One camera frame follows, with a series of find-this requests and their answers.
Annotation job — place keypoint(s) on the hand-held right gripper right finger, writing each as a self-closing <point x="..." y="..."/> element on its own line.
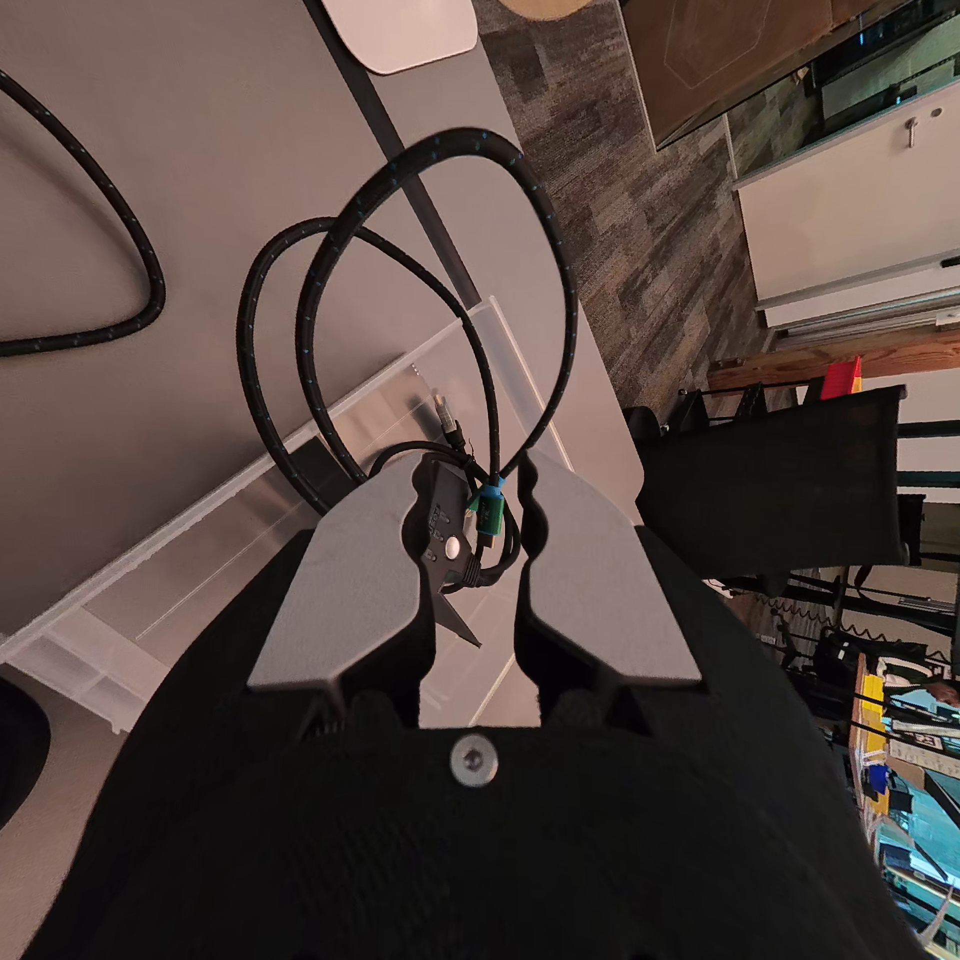
<point x="607" y="600"/>

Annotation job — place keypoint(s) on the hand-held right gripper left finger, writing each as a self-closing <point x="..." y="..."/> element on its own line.
<point x="345" y="600"/>

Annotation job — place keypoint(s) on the black office chair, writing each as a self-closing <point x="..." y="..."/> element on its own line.
<point x="750" y="487"/>

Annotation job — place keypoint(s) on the sign stand with white base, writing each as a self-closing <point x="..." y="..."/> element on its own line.
<point x="405" y="37"/>

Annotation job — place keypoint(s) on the black bin divider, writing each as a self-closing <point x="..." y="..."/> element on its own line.
<point x="311" y="461"/>

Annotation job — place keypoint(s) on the clear plastic bin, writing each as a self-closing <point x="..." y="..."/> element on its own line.
<point x="187" y="555"/>

